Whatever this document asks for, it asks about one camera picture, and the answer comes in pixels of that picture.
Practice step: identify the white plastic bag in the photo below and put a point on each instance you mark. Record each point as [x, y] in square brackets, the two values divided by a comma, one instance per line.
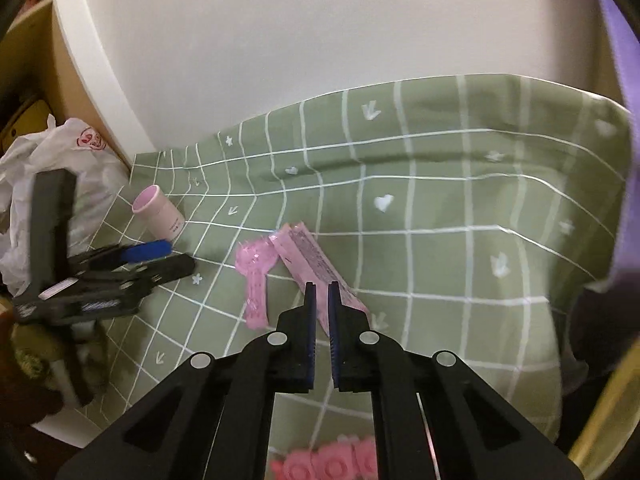
[90, 180]

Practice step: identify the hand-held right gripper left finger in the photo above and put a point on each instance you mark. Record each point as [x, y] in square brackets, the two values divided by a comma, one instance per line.
[310, 340]

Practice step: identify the wooden shelf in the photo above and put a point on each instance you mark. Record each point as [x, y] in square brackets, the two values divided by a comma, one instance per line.
[65, 75]

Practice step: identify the small pink plastic cup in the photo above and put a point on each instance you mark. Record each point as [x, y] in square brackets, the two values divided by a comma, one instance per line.
[160, 215]

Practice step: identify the pink caterpillar toy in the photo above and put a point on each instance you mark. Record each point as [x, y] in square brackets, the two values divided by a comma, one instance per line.
[330, 460]

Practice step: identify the pink long packet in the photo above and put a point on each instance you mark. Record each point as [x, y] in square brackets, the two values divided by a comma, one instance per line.
[305, 255]

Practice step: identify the green checked cloth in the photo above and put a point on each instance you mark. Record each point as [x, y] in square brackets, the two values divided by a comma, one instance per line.
[425, 285]

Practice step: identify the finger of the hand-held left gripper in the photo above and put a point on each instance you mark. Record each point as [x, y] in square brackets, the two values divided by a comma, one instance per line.
[170, 266]
[147, 251]

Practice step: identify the clear pink wrapper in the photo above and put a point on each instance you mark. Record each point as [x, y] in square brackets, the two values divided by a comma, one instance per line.
[255, 270]

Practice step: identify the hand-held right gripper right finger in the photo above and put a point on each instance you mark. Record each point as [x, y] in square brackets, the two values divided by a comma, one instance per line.
[335, 340]

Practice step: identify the purple pillow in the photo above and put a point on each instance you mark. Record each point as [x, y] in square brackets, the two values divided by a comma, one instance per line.
[627, 210]

